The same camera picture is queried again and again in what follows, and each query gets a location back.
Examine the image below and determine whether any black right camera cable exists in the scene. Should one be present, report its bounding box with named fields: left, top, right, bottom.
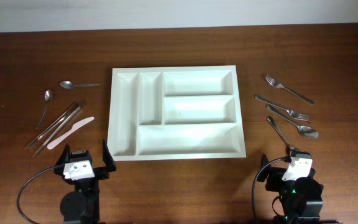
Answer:
left=251, top=157, right=292, bottom=224

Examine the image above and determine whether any steel tablespoon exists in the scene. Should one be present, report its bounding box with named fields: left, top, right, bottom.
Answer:
left=266, top=105, right=319, bottom=139
left=266, top=116, right=296, bottom=150

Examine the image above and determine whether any white plastic knife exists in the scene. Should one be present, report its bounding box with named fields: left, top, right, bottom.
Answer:
left=47, top=116, right=94, bottom=150

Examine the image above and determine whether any steel fork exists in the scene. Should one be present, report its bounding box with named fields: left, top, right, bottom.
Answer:
left=265, top=74, right=314, bottom=105
left=254, top=95, right=310, bottom=121

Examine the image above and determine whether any small teaspoon far left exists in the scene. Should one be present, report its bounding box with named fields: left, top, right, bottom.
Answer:
left=37, top=90, right=53, bottom=129

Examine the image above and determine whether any black left camera cable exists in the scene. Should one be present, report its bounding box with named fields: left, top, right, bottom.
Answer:
left=16, top=165, right=64, bottom=224

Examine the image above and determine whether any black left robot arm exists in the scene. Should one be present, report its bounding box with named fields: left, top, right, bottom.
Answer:
left=54, top=139, right=116, bottom=223

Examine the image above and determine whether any small teaspoon upper left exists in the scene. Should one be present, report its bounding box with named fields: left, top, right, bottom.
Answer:
left=60, top=80, right=99, bottom=90

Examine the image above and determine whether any small teaspoon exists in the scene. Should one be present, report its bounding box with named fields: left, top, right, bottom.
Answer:
left=60, top=80, right=99, bottom=90
left=37, top=90, right=53, bottom=129

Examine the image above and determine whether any white plastic cutlery tray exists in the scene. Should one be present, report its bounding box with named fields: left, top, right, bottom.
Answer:
left=107, top=65, right=246, bottom=161

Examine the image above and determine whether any black camera cable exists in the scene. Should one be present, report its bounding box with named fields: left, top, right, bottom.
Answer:
left=251, top=157, right=292, bottom=224
left=16, top=165, right=64, bottom=224

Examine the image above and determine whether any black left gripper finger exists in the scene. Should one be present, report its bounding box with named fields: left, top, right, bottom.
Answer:
left=56, top=144, right=70, bottom=166
left=103, top=139, right=117, bottom=172

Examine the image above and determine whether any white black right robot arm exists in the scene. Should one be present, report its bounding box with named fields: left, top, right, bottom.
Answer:
left=252, top=150, right=324, bottom=224

